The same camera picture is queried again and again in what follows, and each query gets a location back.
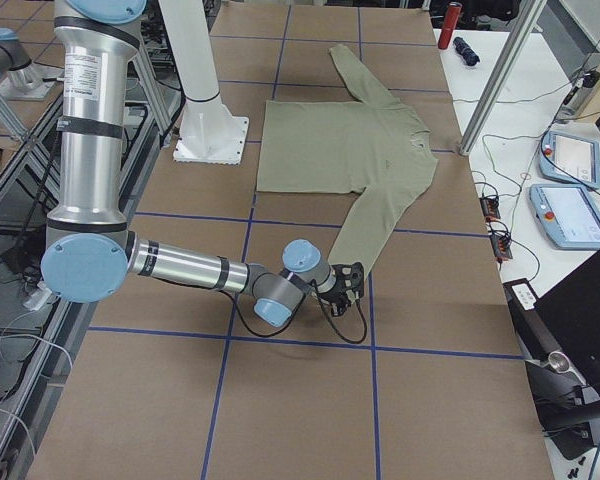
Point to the aluminium side frame rail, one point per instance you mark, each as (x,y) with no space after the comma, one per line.
(36,347)

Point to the aluminium frame post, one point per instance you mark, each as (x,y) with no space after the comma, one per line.
(517,37)

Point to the folded dark blue umbrella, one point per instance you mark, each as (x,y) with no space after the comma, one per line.
(464,50)

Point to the red cylindrical bottle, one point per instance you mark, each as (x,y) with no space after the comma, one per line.
(452,14)

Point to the far blue teach pendant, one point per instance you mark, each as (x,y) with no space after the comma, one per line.
(568,158)

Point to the black laptop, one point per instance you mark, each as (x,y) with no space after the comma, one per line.
(566,318)

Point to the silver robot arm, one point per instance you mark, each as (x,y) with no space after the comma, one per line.
(13,56)
(90,249)

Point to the blue teach pendant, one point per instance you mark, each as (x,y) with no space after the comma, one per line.
(568,158)
(567,214)

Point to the white central pedestal column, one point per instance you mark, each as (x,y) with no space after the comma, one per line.
(208,132)

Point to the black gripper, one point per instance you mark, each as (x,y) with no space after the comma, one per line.
(336,291)

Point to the orange electronics board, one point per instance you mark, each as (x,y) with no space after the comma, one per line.
(490,208)

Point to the near blue teach pendant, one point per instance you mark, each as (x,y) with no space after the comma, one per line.
(567,214)

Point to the green long-sleeve shirt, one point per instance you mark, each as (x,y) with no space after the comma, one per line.
(373,145)

